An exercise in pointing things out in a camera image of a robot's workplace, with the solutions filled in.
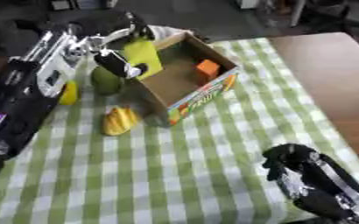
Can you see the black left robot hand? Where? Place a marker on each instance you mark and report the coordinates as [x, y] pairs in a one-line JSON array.
[[117, 24]]

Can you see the green toy fruit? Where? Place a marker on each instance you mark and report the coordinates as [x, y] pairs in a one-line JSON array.
[[106, 83]]

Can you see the printed cardboard box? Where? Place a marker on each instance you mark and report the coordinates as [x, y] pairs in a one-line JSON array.
[[180, 78]]

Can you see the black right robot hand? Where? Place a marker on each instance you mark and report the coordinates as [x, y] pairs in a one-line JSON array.
[[310, 175]]

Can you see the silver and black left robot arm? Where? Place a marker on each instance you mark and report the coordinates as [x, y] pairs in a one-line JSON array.
[[19, 96]]

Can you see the yellow-green block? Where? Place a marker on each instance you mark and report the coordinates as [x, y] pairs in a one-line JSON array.
[[144, 55]]

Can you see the black office chair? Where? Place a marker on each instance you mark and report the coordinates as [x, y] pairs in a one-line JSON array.
[[341, 14]]

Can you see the orange block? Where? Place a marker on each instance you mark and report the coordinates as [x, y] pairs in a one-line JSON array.
[[207, 69]]

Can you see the yellow toy lemon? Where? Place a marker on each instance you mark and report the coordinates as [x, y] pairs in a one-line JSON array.
[[70, 94]]

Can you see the yellow toy banana bunch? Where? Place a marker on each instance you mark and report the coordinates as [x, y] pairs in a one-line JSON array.
[[119, 121]]

